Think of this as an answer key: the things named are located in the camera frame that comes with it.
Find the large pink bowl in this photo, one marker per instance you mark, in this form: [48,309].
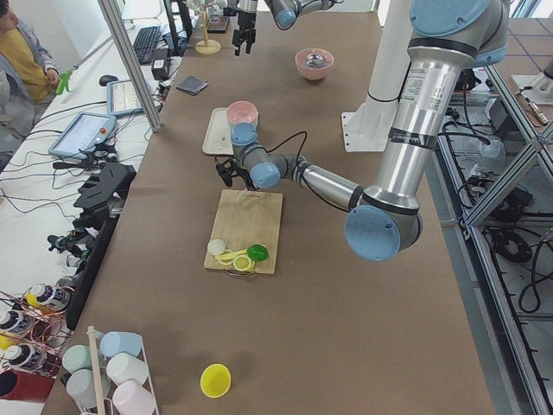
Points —
[313,74]

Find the white toy bun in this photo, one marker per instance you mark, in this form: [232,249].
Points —
[216,247]

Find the person in yellow shirt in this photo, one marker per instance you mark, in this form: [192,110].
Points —
[29,76]

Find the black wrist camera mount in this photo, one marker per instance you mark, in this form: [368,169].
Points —
[227,169]

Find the wooden jewellery tree stand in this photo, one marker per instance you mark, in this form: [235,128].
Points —
[204,9]

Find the white ceramic spoon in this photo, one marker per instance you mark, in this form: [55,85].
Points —
[242,196]

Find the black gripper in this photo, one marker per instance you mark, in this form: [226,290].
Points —
[246,176]
[244,20]

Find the white cup on rack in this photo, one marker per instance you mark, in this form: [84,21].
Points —
[123,367]

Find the black computer mouse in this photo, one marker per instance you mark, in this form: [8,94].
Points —
[107,78]

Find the grey cup on rack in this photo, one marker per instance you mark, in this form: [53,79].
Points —
[80,387]

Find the red container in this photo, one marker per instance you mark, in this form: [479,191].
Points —
[25,387]

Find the green lime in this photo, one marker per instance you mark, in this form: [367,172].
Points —
[257,252]

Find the black power adapter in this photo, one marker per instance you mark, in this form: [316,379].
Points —
[160,64]

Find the black keyboard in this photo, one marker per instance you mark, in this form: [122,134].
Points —
[145,43]

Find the green cup on rack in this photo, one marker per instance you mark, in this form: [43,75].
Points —
[76,358]

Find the blue cup on rack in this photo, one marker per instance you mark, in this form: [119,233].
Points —
[116,342]

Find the pink cup on rack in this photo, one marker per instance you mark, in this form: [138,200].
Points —
[131,398]

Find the aluminium frame post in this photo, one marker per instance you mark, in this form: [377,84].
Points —
[114,21]

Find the lemon half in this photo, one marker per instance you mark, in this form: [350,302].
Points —
[243,263]

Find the yellow plastic knife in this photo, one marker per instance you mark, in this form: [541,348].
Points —
[230,255]

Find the cream rabbit tray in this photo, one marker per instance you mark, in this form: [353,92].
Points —
[217,140]

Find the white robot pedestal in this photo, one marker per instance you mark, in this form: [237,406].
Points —
[366,130]

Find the grey folded cloth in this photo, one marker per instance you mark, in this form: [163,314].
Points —
[192,85]

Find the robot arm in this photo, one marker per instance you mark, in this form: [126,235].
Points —
[424,48]
[284,12]

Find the green toy figure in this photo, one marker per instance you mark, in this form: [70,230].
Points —
[63,85]

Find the yellow paint bottle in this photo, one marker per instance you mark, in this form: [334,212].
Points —
[52,297]

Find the small pink bowl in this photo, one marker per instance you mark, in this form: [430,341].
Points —
[240,112]

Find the black slotted stand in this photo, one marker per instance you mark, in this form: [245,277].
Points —
[99,188]

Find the wooden cup rack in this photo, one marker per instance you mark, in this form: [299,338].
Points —
[104,387]

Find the blue teach pendant tablet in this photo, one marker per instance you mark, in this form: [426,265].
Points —
[84,133]

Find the yellow plastic cup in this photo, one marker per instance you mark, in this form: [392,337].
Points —
[215,380]

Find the lemon slice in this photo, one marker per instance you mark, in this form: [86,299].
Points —
[224,261]

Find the dark wooden tray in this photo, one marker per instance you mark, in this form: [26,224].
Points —
[217,24]

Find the bamboo cutting board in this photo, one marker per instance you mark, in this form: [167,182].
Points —
[256,221]

